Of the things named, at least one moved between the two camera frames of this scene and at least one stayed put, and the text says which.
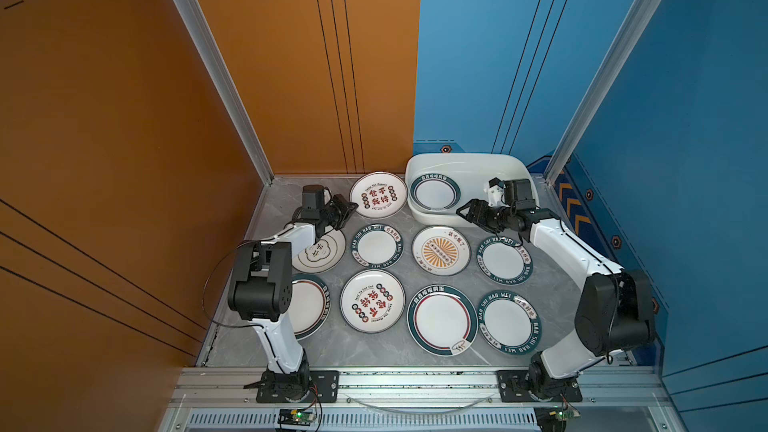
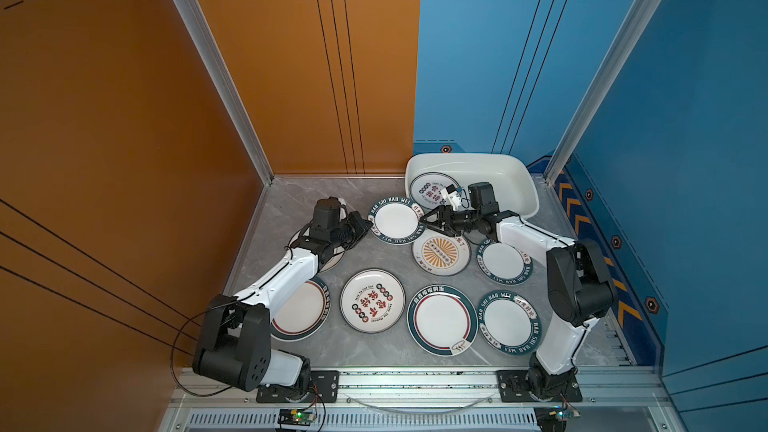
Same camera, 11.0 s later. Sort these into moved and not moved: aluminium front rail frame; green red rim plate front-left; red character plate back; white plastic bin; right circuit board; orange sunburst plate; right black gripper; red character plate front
Moved: right black gripper; red character plate back
Not moved: right circuit board; white plastic bin; aluminium front rail frame; red character plate front; green red rim plate front-left; orange sunburst plate
